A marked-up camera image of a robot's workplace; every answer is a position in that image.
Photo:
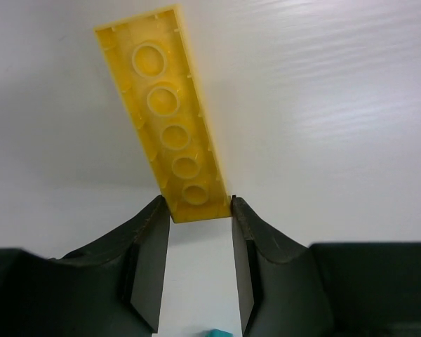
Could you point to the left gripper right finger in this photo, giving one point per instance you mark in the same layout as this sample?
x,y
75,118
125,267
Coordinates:
x,y
326,289

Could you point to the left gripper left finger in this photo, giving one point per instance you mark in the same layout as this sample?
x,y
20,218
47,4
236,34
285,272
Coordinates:
x,y
110,287

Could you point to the long yellow lego brick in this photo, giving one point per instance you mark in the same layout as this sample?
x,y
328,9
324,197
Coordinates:
x,y
149,60

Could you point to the teal lego brick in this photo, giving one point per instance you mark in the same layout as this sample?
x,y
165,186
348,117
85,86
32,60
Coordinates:
x,y
216,333

